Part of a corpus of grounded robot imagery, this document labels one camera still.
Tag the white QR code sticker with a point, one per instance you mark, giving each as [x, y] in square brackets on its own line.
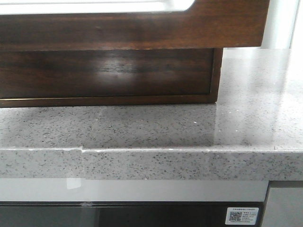
[241, 216]

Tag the black built-in appliance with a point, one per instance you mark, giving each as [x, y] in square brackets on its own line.
[121, 214]

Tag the white curtain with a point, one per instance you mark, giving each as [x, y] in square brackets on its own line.
[284, 25]

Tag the dark wooden drawer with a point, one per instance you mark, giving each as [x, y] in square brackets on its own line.
[206, 24]
[105, 73]

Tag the grey cabinet door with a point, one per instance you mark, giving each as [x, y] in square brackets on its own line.
[284, 204]

